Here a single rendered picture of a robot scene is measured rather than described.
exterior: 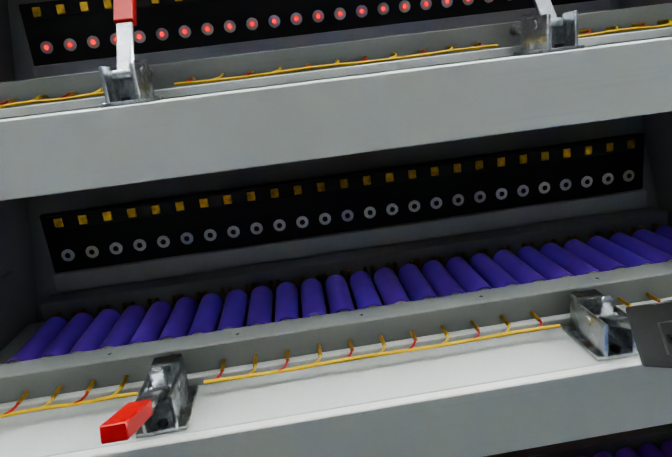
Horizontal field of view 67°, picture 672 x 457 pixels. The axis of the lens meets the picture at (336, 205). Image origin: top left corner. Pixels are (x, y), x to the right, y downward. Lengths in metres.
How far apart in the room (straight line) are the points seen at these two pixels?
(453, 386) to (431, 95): 0.17
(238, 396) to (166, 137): 0.16
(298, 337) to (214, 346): 0.05
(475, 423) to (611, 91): 0.22
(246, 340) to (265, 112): 0.14
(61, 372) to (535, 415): 0.29
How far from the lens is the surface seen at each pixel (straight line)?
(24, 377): 0.39
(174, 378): 0.32
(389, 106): 0.31
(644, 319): 0.30
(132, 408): 0.28
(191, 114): 0.31
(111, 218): 0.47
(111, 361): 0.36
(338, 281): 0.41
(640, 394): 0.36
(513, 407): 0.33
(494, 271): 0.41
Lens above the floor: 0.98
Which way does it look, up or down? 4 degrees up
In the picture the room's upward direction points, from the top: 8 degrees counter-clockwise
